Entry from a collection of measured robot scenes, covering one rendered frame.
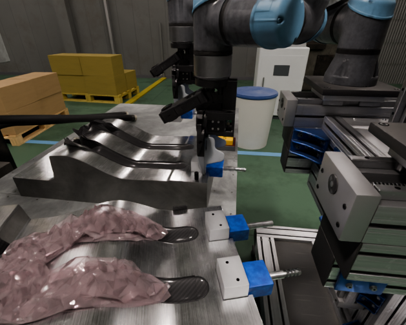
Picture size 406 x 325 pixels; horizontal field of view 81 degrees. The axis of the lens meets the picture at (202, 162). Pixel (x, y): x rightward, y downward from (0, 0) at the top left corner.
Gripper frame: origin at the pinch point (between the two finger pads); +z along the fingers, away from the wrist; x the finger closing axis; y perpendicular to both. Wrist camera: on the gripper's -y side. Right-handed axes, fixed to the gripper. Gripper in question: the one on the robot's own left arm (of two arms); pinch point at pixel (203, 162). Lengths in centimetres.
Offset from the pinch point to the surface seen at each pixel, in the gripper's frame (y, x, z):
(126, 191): -17.7, -6.9, 5.5
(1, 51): -85, 40, -21
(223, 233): 6.4, -19.4, 3.3
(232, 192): 7.7, 2.6, 10.2
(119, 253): -8.8, -27.8, 1.1
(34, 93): -242, 217, 41
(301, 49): 85, 299, -5
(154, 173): -11.2, -3.8, 1.7
